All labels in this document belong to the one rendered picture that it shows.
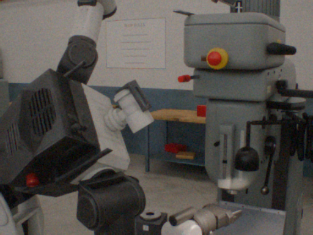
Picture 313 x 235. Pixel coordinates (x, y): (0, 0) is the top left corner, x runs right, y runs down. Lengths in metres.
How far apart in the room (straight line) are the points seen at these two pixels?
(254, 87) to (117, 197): 0.53
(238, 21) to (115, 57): 5.55
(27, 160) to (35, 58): 6.94
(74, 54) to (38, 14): 6.71
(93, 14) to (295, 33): 4.48
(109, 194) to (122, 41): 5.65
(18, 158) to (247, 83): 0.69
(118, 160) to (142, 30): 5.35
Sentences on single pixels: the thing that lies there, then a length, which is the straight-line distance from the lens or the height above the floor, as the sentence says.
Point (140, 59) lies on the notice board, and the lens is 6.24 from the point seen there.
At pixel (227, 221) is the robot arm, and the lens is 1.27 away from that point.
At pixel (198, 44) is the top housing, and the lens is 1.07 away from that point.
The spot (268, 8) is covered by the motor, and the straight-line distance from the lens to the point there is 1.43.
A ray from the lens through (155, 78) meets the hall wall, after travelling 6.12.
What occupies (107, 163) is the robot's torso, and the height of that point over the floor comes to 1.50.
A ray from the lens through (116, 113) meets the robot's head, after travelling 0.97.
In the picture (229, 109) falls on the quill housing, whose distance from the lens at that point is 1.19.
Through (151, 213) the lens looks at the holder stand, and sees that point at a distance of 1.56.
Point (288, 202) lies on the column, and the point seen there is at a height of 1.12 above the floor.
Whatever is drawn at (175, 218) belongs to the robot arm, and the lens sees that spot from 1.12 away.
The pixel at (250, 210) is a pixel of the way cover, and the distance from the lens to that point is 1.76.
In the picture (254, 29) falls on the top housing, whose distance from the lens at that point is 1.03.
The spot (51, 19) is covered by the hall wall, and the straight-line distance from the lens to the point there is 7.49.
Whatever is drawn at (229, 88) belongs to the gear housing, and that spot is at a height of 1.67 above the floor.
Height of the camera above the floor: 1.77
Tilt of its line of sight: 10 degrees down
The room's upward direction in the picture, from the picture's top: straight up
